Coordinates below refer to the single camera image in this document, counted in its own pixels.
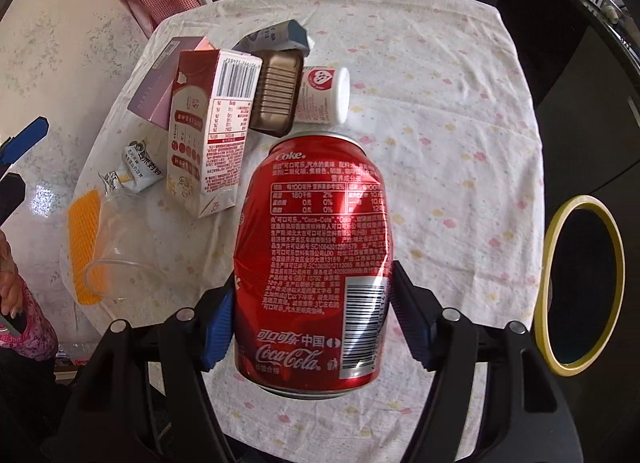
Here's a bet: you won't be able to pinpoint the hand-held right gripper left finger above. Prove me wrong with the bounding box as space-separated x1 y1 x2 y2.
55 273 238 463

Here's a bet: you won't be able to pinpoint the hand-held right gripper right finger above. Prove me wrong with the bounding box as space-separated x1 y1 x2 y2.
392 260 586 463

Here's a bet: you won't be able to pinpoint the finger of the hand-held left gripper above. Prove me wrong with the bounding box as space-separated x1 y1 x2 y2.
0 116 50 166

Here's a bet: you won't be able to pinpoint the red soda can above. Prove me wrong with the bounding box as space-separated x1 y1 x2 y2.
234 132 397 400

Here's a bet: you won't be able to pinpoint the yellow rimmed trash bin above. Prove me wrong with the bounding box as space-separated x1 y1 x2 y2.
532 195 626 376

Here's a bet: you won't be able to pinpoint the person's left hand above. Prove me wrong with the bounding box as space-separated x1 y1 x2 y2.
0 230 25 324

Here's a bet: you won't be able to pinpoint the orange waffle sponge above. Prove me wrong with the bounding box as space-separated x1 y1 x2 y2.
67 188 106 306

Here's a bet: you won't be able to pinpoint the crumpled foil wrapper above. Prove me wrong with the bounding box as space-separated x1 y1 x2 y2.
100 140 166 194

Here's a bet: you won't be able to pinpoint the clear plastic cup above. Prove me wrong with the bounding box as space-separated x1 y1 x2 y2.
82 192 168 301

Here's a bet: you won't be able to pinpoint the purple cardboard box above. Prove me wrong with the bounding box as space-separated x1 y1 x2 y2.
127 37 221 131

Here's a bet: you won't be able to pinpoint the pink floral clothing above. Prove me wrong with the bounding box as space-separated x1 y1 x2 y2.
0 288 58 361

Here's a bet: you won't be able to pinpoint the maroon and white carton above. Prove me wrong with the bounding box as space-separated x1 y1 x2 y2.
165 49 264 220

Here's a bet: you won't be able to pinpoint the floral white tablecloth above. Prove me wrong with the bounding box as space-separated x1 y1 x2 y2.
59 0 546 463

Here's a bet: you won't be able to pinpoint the white bottle with red label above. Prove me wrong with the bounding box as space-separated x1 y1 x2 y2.
294 65 351 124

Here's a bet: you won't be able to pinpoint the brown plastic tray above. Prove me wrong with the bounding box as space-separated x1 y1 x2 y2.
250 49 306 136

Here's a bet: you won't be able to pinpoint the kitchen base cabinets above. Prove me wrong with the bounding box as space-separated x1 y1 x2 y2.
492 0 640 204

